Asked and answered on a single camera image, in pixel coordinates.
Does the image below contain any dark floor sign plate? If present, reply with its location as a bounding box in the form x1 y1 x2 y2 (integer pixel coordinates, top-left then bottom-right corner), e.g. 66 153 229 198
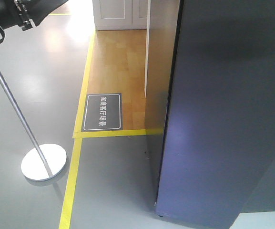
81 93 123 132

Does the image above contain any metal stanchion post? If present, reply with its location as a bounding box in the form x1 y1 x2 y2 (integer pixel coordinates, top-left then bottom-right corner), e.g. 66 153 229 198
0 46 68 181

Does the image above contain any white panelled cabinet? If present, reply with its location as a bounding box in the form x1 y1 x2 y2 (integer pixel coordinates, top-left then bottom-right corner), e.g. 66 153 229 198
92 0 148 31

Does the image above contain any open fridge door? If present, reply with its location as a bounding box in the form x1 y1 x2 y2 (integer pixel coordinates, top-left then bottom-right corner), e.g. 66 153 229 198
156 0 275 229

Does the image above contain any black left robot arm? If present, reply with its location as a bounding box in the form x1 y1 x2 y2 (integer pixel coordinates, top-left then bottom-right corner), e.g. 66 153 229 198
0 0 67 30

